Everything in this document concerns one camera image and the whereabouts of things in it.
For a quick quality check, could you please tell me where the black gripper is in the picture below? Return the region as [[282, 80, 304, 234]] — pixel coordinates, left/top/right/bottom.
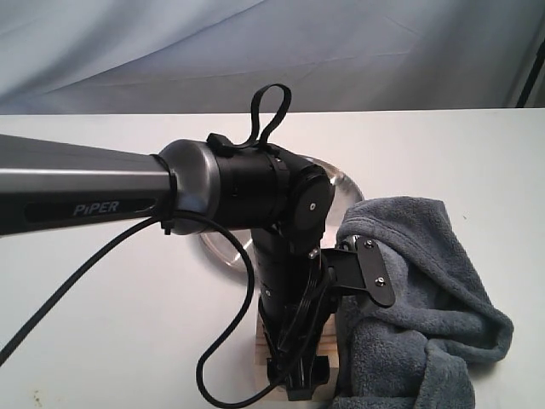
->
[[258, 293, 340, 401]]

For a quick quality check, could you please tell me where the grey-blue fleece towel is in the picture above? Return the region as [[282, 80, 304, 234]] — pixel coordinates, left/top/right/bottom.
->
[[331, 196, 514, 408]]

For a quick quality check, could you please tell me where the light wooden cube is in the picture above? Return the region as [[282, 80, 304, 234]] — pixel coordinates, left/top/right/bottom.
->
[[254, 315, 339, 403]]

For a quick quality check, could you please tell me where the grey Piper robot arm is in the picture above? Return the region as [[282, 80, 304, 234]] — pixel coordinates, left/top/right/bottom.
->
[[1, 134, 335, 400]]

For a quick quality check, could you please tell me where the round stainless steel plate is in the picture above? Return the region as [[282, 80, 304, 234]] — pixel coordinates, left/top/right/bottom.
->
[[198, 156, 364, 274]]

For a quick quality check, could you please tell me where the grey backdrop cloth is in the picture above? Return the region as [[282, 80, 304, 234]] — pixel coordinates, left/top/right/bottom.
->
[[1, 1, 544, 114]]

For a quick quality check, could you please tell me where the black stand pole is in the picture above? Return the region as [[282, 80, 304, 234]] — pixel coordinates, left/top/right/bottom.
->
[[512, 38, 544, 108]]

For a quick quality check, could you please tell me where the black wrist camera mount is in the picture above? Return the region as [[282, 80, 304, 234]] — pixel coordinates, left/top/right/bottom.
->
[[322, 235, 395, 308]]

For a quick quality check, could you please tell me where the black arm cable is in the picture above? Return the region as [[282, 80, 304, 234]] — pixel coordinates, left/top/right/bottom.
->
[[0, 84, 341, 395]]

